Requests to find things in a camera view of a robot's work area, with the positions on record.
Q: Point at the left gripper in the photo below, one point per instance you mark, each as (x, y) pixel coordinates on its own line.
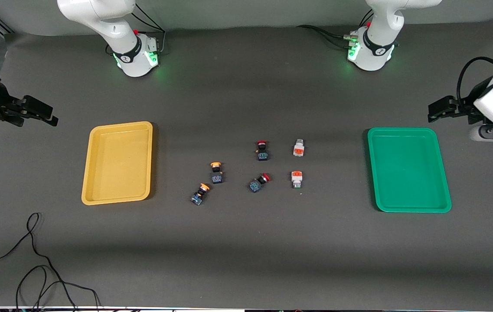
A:
(465, 107)

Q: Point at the white orange switch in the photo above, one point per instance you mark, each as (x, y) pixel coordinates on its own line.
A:
(296, 178)
(298, 148)

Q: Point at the yellow push button switch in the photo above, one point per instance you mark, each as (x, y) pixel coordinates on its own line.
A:
(199, 195)
(216, 173)

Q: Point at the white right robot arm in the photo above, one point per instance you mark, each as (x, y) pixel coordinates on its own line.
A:
(99, 17)

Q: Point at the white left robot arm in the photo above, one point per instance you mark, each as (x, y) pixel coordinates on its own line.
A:
(380, 26)

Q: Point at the green plastic tray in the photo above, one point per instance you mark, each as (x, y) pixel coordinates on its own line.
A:
(409, 169)

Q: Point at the yellow plastic tray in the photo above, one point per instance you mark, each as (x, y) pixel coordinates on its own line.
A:
(118, 162)

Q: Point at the red push button switch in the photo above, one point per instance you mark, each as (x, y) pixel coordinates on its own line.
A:
(257, 183)
(262, 151)

